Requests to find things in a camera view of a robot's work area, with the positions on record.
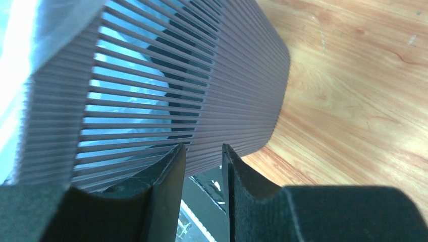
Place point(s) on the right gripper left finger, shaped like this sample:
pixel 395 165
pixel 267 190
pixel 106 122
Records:
pixel 144 207

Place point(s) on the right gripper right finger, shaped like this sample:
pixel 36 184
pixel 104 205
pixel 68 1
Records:
pixel 260 210

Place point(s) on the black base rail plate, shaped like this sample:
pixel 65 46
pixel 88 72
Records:
pixel 203 211

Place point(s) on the light blue plastic bag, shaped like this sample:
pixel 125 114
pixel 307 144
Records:
pixel 20 66

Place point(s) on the grey mesh trash bin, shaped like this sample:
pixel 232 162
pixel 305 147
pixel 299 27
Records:
pixel 228 70

